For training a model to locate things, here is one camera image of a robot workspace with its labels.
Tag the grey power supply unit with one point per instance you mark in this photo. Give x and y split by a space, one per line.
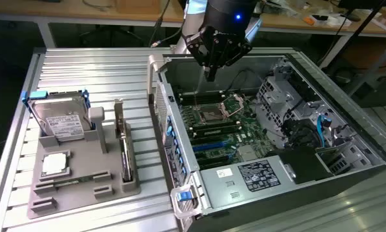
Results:
217 191

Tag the green Dell motherboard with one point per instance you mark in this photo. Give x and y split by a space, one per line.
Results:
240 137

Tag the blue case latch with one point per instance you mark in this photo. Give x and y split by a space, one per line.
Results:
183 196

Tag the CPU socket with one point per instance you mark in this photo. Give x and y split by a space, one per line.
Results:
209 114

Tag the black installed RAM module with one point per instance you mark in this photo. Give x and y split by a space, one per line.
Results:
212 131

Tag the black chair base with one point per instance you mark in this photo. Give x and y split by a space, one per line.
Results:
112 31

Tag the grey parts rack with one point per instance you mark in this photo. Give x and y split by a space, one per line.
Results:
83 198

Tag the metal disk bay cage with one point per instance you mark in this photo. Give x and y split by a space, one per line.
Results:
276 101

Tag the open metal socket cover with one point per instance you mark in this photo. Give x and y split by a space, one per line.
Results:
232 104

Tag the black slanted pole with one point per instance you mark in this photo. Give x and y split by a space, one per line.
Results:
363 26

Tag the open Dell PC case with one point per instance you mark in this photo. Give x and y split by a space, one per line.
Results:
276 205

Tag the wooden desk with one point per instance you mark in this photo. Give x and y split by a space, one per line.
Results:
66 10

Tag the black plastic air shroud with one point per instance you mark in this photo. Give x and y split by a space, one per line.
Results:
299 166

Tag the hard disk in blue carrier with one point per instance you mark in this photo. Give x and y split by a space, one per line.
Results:
62 120

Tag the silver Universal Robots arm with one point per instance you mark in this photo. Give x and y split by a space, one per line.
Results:
192 31

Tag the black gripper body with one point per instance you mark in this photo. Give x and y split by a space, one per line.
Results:
228 17

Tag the green RAM stick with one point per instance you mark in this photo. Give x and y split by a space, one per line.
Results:
76 180

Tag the brown cardboard box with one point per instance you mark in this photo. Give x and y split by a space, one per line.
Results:
137 6

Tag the silver chipset heatsink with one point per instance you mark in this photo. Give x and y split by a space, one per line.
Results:
248 153

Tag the blue expansion slot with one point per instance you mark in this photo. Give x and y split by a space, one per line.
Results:
208 146

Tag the Nvidia graphics card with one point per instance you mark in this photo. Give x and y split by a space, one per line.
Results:
127 157

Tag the silver CPU chip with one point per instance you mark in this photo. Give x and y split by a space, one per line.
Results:
53 164

